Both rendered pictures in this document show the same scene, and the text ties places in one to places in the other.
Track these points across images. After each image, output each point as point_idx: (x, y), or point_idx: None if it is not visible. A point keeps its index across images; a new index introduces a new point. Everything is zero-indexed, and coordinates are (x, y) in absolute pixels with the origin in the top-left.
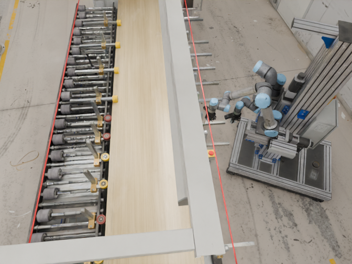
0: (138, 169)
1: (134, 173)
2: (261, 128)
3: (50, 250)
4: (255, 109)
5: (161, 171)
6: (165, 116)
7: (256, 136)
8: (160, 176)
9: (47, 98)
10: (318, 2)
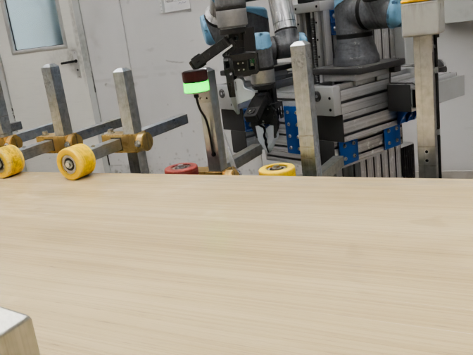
0: (296, 309)
1: (308, 332)
2: (354, 63)
3: None
4: (297, 36)
5: (376, 237)
6: (77, 201)
7: (362, 107)
8: (412, 244)
9: None
10: (110, 93)
